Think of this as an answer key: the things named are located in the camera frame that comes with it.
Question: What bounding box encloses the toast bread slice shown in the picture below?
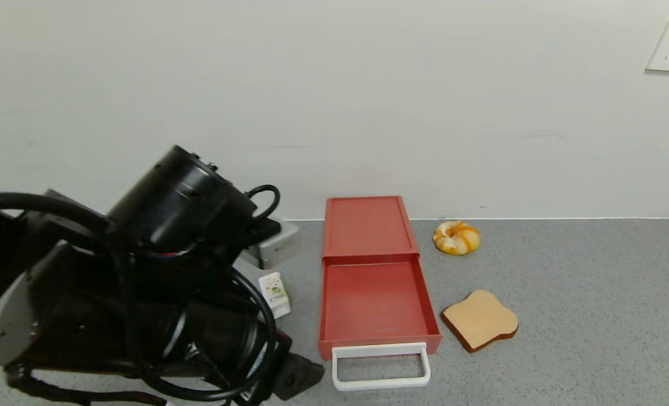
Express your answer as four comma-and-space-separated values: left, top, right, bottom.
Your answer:
440, 289, 520, 353

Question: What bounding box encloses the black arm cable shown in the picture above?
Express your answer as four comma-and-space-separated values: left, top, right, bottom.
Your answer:
0, 185, 282, 404

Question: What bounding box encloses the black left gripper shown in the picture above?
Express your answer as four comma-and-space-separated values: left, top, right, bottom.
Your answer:
183, 300, 325, 406

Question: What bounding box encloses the orange glazed bagel bread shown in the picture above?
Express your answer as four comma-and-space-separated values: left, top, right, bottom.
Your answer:
432, 221, 481, 257

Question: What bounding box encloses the small white milk carton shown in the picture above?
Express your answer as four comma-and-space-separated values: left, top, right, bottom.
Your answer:
258, 272, 292, 320

